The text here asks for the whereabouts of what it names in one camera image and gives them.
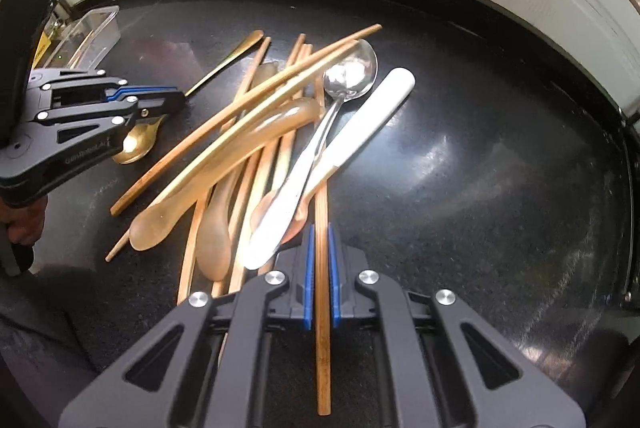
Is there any silver metal spoon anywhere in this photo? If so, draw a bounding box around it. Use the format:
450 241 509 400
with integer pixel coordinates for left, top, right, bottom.
257 39 379 224

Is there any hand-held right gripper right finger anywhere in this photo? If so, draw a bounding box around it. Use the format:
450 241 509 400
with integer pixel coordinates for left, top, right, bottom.
327 224 586 428

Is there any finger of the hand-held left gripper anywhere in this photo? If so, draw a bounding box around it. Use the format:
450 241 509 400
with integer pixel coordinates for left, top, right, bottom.
29 99 172 150
27 68 187 116

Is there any person's left hand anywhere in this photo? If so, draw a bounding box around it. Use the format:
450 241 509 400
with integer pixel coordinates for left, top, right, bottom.
0 202 47 246

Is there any gold metal spoon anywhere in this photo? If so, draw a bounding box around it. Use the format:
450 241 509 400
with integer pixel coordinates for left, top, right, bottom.
112 30 264 165

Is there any white-handled knife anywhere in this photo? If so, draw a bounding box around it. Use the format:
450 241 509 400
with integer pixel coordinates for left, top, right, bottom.
244 68 417 270

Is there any clear plastic container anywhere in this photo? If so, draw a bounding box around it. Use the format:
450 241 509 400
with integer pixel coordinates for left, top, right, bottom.
50 5 121 69

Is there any long tan spoon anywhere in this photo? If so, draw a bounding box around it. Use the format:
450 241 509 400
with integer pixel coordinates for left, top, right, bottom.
129 39 361 252

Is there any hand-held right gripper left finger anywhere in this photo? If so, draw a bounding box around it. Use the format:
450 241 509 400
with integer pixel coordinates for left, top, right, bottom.
59 224 317 428

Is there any pile of wooden chopsticks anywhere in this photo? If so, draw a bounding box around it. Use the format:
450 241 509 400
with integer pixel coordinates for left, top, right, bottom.
106 24 382 309

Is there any brown wooden chopstick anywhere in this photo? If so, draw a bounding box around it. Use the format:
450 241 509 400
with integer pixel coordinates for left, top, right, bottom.
314 180 332 416

